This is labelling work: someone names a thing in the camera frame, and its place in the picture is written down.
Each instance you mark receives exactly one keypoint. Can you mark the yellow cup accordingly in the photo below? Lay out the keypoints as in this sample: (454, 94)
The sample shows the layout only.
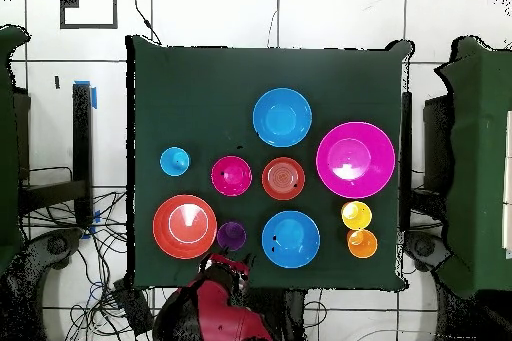
(356, 217)

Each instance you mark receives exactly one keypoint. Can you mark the purple cup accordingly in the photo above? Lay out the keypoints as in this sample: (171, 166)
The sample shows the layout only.
(231, 237)

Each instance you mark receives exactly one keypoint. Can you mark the orange cup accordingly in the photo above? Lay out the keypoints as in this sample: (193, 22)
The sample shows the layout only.
(364, 247)

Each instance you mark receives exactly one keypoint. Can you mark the blue cup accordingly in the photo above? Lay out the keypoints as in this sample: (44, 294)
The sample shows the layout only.
(172, 165)

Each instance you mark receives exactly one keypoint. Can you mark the large red-orange bowl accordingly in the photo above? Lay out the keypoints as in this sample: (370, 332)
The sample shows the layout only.
(168, 229)

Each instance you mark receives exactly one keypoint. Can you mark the dark green table cloth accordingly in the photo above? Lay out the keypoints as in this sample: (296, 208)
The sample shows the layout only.
(192, 97)

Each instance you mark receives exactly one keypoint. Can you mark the black power adapter box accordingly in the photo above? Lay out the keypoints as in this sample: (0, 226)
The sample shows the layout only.
(134, 309)

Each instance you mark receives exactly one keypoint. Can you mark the large pink bowl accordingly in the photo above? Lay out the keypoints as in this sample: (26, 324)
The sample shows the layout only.
(372, 173)

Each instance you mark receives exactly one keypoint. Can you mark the blue tape strip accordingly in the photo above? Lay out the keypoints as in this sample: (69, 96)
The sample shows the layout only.
(94, 99)

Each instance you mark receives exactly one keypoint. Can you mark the small orange bowl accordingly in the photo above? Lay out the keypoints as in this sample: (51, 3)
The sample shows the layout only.
(283, 178)

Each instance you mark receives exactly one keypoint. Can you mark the black grey stand base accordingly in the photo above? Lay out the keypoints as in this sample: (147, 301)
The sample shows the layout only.
(424, 247)
(52, 245)

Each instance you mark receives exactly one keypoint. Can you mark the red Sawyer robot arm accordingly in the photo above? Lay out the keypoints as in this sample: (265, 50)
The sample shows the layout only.
(216, 309)

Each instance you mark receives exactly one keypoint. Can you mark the black metal stand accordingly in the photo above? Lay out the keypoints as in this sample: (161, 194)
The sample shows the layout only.
(438, 137)
(82, 157)

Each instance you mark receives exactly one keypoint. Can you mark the blue bowl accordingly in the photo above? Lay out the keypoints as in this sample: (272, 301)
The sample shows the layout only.
(290, 239)
(282, 117)

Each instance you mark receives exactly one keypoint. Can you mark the small magenta bowl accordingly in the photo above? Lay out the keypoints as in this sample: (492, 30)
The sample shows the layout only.
(231, 181)

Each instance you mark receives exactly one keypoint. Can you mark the green cloth side table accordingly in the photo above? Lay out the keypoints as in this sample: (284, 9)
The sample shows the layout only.
(480, 157)
(8, 157)

